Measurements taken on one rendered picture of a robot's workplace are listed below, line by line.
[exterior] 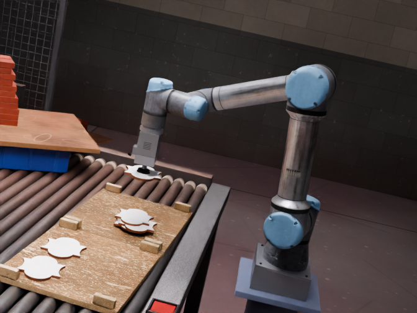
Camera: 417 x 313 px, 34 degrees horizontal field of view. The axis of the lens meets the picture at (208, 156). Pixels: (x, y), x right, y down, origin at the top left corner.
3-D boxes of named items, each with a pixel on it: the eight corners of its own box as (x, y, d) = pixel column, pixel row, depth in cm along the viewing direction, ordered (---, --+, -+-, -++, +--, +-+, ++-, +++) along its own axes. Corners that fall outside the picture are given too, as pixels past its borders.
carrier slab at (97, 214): (192, 216, 253) (193, 212, 253) (162, 257, 214) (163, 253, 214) (102, 192, 258) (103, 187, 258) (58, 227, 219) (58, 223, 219)
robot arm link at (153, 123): (141, 113, 214) (144, 108, 221) (138, 127, 215) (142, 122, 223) (164, 118, 214) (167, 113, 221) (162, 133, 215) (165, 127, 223)
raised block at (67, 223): (77, 229, 217) (79, 221, 216) (76, 231, 215) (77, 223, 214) (60, 224, 218) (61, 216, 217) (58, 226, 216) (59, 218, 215)
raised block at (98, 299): (115, 307, 176) (117, 297, 175) (113, 310, 174) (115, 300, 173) (94, 300, 177) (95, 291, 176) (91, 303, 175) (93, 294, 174)
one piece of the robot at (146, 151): (137, 112, 222) (128, 160, 227) (132, 118, 214) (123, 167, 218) (167, 119, 222) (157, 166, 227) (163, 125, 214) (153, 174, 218)
